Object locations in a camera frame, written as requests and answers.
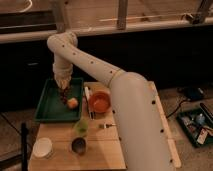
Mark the peach coloured apple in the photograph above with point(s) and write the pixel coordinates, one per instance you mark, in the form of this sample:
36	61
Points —
72	103

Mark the white round lid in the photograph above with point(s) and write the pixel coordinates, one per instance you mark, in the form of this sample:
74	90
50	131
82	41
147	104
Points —
43	148

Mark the metal cup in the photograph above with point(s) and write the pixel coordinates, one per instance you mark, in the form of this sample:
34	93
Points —
78	145

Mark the silver fork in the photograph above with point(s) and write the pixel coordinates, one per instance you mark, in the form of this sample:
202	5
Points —
105	126

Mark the red bowl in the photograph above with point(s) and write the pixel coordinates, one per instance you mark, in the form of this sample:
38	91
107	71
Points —
99	102

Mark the black and white marker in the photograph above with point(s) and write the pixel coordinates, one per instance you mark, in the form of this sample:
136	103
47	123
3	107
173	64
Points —
87	95

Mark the dark purple grape bunch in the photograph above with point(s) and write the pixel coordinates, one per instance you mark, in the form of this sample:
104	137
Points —
64	95

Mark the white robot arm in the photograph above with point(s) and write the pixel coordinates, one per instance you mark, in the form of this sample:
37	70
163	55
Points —
143	139

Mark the green toolbox on floor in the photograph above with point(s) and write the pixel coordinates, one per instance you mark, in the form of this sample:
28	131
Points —
197	124

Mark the green plastic tray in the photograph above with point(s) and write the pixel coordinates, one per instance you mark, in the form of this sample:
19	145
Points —
51	109

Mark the beige cloth-covered gripper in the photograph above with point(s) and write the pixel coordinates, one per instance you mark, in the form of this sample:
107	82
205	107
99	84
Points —
63	76

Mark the green plastic cup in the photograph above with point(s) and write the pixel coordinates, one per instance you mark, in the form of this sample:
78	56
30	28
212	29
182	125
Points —
81	128

